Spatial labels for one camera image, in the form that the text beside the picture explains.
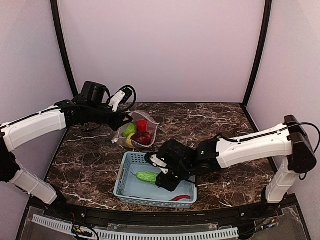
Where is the bright red toy pepper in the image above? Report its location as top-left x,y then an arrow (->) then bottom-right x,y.
136,120 -> 148,132

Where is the white slotted cable duct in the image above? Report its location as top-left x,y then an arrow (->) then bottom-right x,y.
31,214 -> 239,240

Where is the yellow toy pepper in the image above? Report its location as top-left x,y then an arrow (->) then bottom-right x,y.
126,133 -> 135,149

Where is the green toy bitter gourd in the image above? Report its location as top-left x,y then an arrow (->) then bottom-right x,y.
135,171 -> 159,185

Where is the dark red toy pepper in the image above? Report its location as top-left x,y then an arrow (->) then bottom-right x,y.
131,131 -> 152,146

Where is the light blue plastic basket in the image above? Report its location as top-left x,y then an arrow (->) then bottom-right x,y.
113,151 -> 198,209

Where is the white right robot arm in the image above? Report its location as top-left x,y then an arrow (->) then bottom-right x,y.
146,115 -> 317,204

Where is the red toy chili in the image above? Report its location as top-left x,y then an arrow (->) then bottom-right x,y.
171,195 -> 191,202

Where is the green toy pepper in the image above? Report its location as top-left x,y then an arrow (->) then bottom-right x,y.
123,123 -> 137,138

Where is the clear zip top bag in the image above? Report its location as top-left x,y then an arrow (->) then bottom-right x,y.
111,111 -> 160,149

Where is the black enclosure frame post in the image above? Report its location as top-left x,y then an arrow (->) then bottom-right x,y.
50,0 -> 79,97

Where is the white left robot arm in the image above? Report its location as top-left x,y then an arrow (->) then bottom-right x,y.
0,81 -> 137,205

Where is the black right frame post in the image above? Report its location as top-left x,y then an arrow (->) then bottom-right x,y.
241,0 -> 273,109

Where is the black front frame rail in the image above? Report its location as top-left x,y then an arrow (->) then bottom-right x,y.
66,203 -> 260,226

